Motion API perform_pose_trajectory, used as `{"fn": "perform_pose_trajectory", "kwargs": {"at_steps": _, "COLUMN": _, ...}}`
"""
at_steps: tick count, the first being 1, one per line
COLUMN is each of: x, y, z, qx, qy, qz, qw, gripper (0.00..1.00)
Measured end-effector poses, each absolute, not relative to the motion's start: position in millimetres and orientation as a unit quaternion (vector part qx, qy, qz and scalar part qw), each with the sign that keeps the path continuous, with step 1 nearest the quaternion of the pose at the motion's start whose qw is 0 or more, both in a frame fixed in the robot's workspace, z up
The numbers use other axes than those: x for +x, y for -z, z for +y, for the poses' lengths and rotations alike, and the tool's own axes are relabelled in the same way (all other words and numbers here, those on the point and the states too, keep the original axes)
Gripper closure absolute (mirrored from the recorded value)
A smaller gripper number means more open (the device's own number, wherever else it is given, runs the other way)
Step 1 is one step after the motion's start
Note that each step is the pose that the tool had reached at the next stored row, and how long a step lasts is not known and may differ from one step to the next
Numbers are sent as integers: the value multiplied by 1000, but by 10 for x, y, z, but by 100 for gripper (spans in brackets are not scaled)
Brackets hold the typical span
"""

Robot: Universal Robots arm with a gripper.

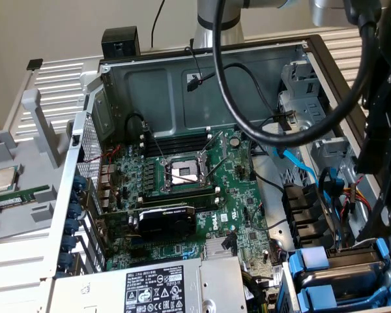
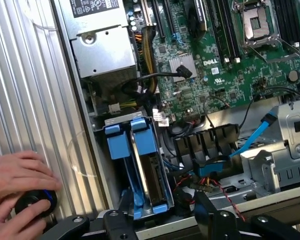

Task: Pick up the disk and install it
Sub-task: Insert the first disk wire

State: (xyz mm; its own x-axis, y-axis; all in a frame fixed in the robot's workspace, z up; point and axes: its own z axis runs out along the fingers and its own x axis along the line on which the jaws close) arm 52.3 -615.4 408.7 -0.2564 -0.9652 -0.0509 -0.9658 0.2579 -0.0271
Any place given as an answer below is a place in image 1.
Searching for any multicolour SATA power wire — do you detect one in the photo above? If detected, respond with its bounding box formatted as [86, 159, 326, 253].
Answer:
[341, 182, 374, 229]

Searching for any hard disk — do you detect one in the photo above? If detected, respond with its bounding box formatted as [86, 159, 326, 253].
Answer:
[287, 237, 391, 296]

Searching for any blue plastic disk carrier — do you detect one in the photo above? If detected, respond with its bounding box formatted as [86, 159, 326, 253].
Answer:
[296, 282, 391, 310]

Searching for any black plastic fan shroud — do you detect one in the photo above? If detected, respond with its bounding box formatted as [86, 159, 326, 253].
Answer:
[281, 183, 335, 252]

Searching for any silver metal drive cage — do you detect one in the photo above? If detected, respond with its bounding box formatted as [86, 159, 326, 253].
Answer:
[260, 60, 362, 196]

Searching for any green motherboard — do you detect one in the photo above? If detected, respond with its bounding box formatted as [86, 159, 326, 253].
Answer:
[97, 127, 283, 290]

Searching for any metal socket cover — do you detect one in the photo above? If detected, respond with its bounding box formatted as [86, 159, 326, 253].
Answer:
[197, 130, 228, 164]

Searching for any thin metal locking lever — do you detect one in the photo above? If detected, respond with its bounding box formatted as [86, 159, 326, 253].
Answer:
[144, 127, 166, 162]
[205, 158, 224, 182]

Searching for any silver chipset heatsink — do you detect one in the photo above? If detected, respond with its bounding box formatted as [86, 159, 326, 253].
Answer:
[204, 237, 235, 260]

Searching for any black RAM slot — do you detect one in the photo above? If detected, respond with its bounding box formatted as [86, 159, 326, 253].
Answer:
[137, 185, 221, 202]
[138, 135, 213, 156]
[139, 127, 213, 147]
[139, 195, 221, 211]

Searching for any CPU socket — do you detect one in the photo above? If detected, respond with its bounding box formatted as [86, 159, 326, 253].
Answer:
[161, 151, 213, 194]

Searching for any black graphics card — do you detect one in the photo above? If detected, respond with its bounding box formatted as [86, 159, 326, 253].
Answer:
[96, 203, 198, 243]

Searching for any open grey PC case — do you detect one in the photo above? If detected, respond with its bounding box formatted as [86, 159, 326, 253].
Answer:
[40, 34, 391, 313]

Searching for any black expansion slot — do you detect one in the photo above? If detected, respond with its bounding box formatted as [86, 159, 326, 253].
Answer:
[129, 248, 152, 260]

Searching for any black plastic block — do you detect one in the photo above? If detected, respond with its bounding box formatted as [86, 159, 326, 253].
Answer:
[100, 26, 141, 61]

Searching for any silver power supply unit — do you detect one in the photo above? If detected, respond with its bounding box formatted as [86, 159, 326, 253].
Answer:
[50, 256, 248, 313]

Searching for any green RAM stick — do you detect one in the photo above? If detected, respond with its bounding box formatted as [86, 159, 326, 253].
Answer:
[0, 185, 51, 209]

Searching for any grey parts rack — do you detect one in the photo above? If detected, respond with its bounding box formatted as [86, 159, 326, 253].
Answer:
[0, 89, 73, 245]

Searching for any silver CPU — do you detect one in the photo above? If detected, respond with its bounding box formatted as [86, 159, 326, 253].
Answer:
[0, 168, 20, 193]

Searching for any blue SATA wire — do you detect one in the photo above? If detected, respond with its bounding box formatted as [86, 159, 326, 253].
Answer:
[317, 166, 345, 236]
[273, 145, 319, 179]

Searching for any black round wire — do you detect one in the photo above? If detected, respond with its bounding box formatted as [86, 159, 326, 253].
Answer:
[249, 143, 286, 193]

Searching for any black cable strap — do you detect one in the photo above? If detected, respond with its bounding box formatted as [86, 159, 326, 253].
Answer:
[272, 110, 296, 131]

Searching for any black flat plug wire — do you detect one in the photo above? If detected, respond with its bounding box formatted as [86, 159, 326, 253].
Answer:
[222, 231, 239, 257]

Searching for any black yellow wire bundle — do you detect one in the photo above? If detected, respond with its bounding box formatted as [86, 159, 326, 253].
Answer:
[240, 269, 283, 313]

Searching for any thin black wire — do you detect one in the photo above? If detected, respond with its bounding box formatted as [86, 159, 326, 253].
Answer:
[184, 46, 205, 85]

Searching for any black wire with plug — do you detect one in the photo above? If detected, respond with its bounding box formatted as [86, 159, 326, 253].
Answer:
[186, 63, 281, 118]

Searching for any thin black hanging cable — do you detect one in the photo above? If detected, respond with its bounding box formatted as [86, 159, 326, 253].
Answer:
[151, 0, 166, 50]

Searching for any black looped wire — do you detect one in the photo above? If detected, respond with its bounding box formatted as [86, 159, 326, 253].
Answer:
[125, 112, 151, 144]

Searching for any thin red wire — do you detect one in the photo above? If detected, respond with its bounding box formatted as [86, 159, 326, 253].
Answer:
[83, 145, 122, 164]

